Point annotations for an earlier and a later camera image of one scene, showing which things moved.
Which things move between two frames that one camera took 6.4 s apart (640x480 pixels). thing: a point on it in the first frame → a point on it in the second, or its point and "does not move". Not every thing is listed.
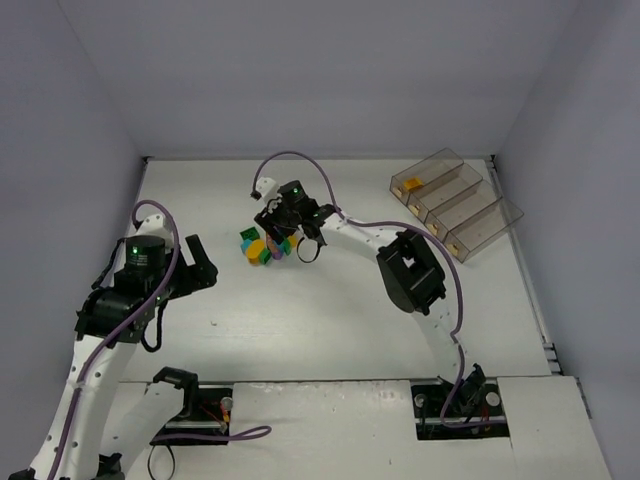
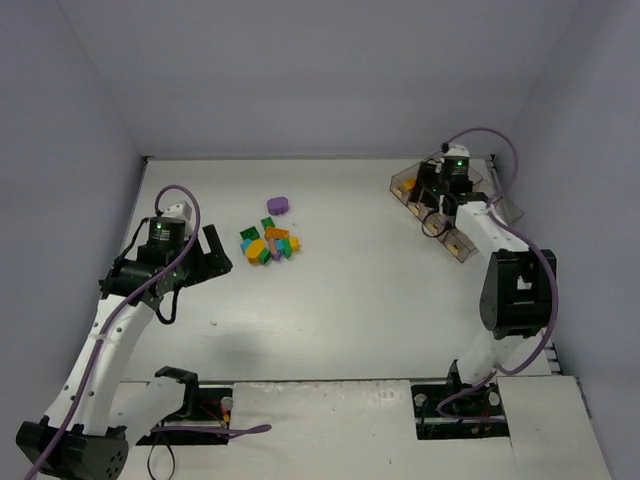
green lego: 264,255 does not move
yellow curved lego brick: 413,183 does not move
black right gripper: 279,223 → 427,189
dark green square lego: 250,233 does not move
